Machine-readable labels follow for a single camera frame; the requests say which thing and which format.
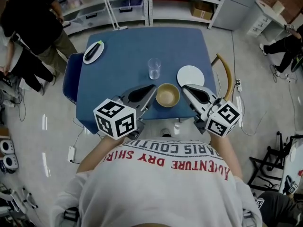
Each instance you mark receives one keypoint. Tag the white printed t-shirt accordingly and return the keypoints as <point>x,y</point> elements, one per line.
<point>161,193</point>

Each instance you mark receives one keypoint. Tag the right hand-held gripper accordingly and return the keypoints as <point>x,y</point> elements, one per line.
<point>223,119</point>

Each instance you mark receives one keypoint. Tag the white floor stand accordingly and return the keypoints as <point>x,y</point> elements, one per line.
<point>111,13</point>

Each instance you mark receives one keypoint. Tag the clear drinking glass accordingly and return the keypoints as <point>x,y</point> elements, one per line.
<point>154,72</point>

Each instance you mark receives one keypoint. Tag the person's white shoe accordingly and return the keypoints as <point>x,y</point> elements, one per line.
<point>166,132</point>

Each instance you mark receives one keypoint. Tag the white power strip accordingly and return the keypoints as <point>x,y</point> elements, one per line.
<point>239,84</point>

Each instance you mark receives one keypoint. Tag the brown cardboard box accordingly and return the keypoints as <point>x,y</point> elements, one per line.
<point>202,11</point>

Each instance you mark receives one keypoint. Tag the white board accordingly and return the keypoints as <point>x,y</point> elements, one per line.
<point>293,159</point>

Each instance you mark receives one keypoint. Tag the blue tablecloth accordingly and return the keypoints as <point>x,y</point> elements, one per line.
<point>132,55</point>

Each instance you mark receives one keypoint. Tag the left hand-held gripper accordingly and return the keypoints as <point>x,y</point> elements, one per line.
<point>116,119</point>

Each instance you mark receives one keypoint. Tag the person's left forearm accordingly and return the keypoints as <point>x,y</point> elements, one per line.
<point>94,155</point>

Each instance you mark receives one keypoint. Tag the white drawer cabinet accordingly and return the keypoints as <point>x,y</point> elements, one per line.
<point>259,23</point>

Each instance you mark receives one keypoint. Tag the white power adapter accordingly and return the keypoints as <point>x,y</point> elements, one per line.
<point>71,154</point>

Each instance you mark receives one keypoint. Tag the black harness buckle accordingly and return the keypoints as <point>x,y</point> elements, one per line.
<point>71,215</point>
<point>249,216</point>

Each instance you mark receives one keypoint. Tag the white round-lens device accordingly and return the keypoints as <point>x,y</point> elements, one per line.
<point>6,146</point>
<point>10,161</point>

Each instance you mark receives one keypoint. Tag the grey metal cabinet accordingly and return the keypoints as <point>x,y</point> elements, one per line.
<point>236,6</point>

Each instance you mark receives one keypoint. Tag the tan wooden bowl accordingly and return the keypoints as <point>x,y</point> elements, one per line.
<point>166,96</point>

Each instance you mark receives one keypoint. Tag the wooden curved-back chair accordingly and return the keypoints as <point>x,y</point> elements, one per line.
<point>227,72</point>

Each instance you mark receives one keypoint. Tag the black folding stand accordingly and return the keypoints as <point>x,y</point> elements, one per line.
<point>267,164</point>

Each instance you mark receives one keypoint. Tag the person's right forearm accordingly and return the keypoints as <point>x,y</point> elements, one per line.
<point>225,155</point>

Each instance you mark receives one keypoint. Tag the dark purple eggplant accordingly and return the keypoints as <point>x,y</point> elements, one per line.
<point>92,51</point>

